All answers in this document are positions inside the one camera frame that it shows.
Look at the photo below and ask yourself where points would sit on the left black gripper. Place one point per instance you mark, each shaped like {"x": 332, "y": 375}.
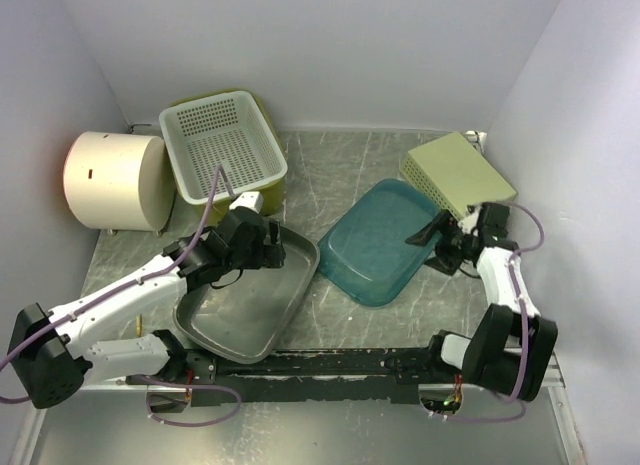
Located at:
{"x": 267, "y": 254}

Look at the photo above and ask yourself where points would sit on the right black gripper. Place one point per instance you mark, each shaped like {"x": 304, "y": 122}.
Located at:
{"x": 442, "y": 261}

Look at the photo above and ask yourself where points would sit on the blue translucent plastic container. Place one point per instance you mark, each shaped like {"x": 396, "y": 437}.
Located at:
{"x": 365, "y": 254}

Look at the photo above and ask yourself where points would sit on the pale green perforated box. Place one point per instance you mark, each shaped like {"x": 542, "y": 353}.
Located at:
{"x": 454, "y": 175}

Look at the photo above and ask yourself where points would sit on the large metal tray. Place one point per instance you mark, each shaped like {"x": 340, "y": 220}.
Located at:
{"x": 244, "y": 321}

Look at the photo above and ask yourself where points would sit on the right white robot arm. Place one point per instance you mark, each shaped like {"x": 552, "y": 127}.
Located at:
{"x": 510, "y": 350}

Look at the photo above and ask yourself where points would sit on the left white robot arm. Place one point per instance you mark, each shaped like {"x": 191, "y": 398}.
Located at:
{"x": 54, "y": 353}

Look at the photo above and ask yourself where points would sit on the cream cylindrical container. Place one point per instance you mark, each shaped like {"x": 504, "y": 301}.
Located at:
{"x": 119, "y": 182}

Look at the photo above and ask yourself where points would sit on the white perforated basket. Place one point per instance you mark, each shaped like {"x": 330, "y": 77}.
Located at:
{"x": 225, "y": 145}

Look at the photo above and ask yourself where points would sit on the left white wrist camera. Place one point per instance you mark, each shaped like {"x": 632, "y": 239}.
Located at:
{"x": 252, "y": 200}

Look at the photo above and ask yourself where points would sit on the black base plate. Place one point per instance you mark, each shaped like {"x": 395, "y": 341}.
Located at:
{"x": 398, "y": 375}

